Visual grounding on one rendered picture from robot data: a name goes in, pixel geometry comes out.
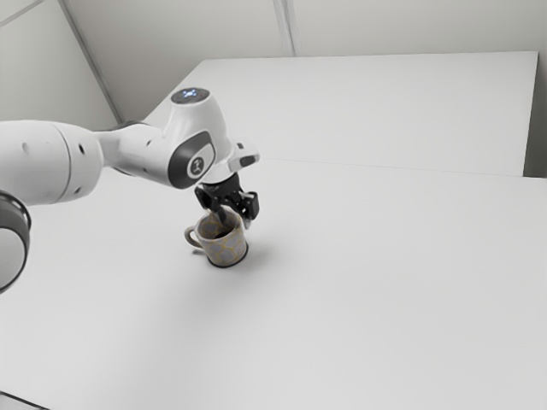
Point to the grey patterned mug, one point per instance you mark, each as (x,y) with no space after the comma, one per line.
(226,247)

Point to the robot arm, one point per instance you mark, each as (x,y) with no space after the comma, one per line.
(137,154)

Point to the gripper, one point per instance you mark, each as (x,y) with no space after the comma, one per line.
(226,194)

